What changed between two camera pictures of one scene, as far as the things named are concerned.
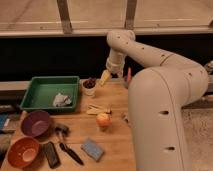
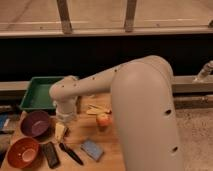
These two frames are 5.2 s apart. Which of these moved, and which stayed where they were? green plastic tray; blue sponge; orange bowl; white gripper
Moved: white gripper
Stayed: green plastic tray; blue sponge; orange bowl
